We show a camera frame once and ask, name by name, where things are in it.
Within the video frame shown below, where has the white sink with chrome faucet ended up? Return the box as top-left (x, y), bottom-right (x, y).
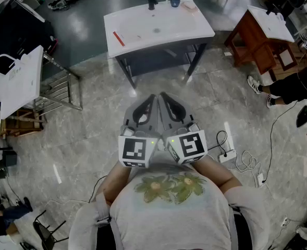
top-left (0, 44), bottom-right (44, 120)

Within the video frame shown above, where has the wooden stool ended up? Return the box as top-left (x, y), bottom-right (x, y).
top-left (5, 107), bottom-right (47, 138)

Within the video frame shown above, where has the person's right forearm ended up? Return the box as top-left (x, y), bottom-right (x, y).
top-left (194, 155), bottom-right (243, 195)

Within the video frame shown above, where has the black sink stand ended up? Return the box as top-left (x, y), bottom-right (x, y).
top-left (115, 36), bottom-right (208, 89)

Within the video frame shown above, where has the white power strip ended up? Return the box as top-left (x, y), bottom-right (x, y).
top-left (217, 150), bottom-right (238, 164)

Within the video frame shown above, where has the black metal chair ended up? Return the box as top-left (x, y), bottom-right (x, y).
top-left (32, 209), bottom-right (69, 250)

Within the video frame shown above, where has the white sink on wooden cabinet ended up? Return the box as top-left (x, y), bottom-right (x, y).
top-left (247, 5), bottom-right (296, 43)

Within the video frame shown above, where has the brown wooden cabinet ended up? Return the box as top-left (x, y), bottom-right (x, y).
top-left (224, 9), bottom-right (300, 82)

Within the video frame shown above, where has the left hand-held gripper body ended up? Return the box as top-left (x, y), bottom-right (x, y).
top-left (118, 93), bottom-right (159, 169)

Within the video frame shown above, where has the pink soap dish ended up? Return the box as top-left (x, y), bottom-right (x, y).
top-left (181, 1), bottom-right (198, 11)

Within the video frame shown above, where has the steel sink stand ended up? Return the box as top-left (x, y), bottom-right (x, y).
top-left (32, 51), bottom-right (83, 117)

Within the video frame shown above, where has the black cable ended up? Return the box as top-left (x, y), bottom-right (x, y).
top-left (207, 130), bottom-right (229, 157)

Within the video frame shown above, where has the white sink basin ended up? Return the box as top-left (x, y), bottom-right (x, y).
top-left (103, 0), bottom-right (216, 59)

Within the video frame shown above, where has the person's grey printed t-shirt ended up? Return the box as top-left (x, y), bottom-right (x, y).
top-left (68, 162), bottom-right (271, 250)

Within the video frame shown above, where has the person's left forearm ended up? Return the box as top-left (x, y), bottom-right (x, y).
top-left (97, 162), bottom-right (133, 207)

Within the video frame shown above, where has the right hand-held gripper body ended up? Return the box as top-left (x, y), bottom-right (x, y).
top-left (157, 91), bottom-right (208, 166)

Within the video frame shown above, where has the white cable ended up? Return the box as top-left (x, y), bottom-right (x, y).
top-left (234, 149), bottom-right (262, 178)

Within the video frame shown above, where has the black cabinet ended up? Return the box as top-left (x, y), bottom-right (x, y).
top-left (0, 0), bottom-right (52, 75)

